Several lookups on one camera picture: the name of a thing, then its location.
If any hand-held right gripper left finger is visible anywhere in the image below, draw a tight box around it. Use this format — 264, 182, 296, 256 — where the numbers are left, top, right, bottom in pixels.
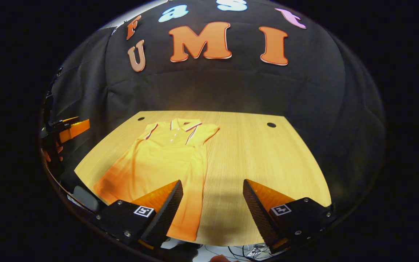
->
95, 179, 184, 250

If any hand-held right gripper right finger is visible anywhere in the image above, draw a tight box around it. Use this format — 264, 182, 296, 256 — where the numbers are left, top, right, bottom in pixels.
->
242, 178, 336, 254

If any black cable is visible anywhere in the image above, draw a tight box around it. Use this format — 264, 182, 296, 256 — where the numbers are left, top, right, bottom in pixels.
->
227, 246, 255, 260

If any orange T-shirt with striped collar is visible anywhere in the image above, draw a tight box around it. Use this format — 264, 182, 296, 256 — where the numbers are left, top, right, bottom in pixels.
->
92, 118, 220, 242

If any grey rounded object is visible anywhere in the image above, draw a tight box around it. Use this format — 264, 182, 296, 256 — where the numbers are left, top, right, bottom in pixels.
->
72, 185, 100, 212

